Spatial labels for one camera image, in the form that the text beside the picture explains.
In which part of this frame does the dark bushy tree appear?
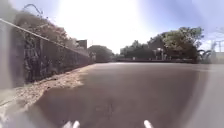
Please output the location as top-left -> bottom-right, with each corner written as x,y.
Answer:
87,44 -> 115,63

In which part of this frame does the grey asphalt road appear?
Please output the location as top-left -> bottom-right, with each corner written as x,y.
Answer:
28,62 -> 224,128

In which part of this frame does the building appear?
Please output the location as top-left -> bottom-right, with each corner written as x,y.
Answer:
76,39 -> 89,51

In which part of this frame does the dry dirt verge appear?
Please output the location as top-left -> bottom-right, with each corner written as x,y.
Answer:
0,64 -> 96,116

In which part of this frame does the group of trees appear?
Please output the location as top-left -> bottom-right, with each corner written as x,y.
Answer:
119,26 -> 213,63

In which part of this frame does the robot's own part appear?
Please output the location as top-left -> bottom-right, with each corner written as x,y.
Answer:
63,120 -> 81,128
143,119 -> 154,128

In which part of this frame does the low dark wall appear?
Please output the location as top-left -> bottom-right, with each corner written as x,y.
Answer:
114,58 -> 198,64

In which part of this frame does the overgrown wire fence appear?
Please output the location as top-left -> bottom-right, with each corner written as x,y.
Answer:
0,3 -> 96,90

